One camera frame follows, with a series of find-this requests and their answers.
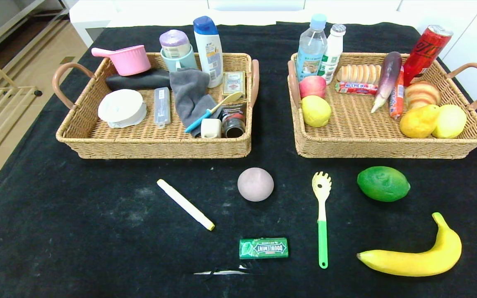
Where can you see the black pouch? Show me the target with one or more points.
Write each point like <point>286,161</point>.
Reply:
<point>139,79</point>

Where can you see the clear plastic case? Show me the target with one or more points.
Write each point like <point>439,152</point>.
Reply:
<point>162,105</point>

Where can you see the pink ribbed saucepan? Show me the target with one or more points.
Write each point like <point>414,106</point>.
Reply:
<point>128,61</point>

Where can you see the small printed card box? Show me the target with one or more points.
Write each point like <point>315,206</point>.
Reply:
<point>233,84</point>

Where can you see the red drink can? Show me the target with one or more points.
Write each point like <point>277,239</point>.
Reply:
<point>425,54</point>

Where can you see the white shampoo bottle blue cap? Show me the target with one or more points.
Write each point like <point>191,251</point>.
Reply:
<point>207,54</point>

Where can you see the striped round bread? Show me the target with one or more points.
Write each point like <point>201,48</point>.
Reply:
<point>422,94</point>

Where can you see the yellow banana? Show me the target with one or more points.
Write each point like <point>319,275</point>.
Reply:
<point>429,260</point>

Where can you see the purple eggplant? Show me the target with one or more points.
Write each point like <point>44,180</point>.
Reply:
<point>389,74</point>

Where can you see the black red cylinder can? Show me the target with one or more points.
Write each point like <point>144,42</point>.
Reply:
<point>233,124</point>

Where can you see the purple bag roll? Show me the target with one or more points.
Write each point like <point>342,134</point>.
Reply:
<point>174,43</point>

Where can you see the white round container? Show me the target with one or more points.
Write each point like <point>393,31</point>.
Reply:
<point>120,106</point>

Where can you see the small white cup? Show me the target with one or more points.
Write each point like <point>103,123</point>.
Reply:
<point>210,128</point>

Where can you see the orange yellow pear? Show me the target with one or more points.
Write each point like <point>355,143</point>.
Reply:
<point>418,122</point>

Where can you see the teal cup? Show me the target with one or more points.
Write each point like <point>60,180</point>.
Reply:
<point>186,62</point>

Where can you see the red sausage stick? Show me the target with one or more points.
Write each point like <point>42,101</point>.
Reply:
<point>396,103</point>

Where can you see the green lime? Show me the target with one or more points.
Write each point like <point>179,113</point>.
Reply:
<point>382,184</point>

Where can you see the white milk bottle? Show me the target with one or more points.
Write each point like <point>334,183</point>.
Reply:
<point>333,49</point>

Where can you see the pale purple ball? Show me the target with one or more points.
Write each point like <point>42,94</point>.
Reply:
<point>255,184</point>

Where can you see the yellow lemon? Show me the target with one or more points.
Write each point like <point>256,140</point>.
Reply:
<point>451,121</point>
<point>316,111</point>

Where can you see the grey towel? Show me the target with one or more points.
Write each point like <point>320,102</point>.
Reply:
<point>189,95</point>

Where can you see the clear water bottle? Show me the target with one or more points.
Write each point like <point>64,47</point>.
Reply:
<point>311,49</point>

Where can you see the red apple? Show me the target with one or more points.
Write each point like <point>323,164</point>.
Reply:
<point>312,86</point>

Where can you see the red candy pack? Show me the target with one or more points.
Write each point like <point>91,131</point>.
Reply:
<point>356,88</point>

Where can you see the white marker yellow tip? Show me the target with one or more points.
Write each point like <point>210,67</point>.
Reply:
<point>184,203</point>

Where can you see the wooden rolling rack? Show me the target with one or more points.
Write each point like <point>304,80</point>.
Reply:
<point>19,88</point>

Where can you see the green gum pack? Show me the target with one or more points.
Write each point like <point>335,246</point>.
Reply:
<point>263,248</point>

